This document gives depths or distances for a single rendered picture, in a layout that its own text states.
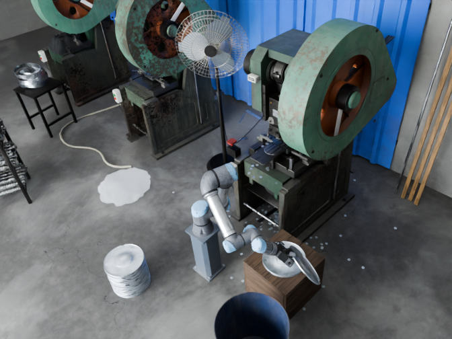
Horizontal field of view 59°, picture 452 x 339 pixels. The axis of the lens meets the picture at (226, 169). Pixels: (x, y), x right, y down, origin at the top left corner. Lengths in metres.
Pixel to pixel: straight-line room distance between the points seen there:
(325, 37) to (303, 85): 0.28
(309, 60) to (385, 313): 1.79
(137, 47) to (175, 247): 1.68
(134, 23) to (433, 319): 3.06
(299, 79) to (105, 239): 2.21
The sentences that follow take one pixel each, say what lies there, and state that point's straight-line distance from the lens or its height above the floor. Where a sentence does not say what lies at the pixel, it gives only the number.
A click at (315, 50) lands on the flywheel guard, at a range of 2.22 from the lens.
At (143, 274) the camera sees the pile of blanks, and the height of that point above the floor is 0.16.
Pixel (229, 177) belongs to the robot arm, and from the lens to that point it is 2.35.
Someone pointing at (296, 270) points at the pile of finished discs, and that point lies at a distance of 2.73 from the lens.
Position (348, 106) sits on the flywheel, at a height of 1.30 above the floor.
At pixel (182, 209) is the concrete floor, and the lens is 3.67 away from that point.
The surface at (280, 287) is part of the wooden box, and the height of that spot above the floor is 0.35.
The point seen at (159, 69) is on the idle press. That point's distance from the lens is 3.70.
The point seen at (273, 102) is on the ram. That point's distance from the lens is 2.79.
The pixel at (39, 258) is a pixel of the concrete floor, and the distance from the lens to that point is 3.72.
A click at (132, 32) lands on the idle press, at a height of 1.41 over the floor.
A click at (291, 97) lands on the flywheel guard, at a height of 1.46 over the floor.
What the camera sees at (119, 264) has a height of 0.27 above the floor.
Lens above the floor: 2.56
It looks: 40 degrees down
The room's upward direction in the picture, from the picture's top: 6 degrees counter-clockwise
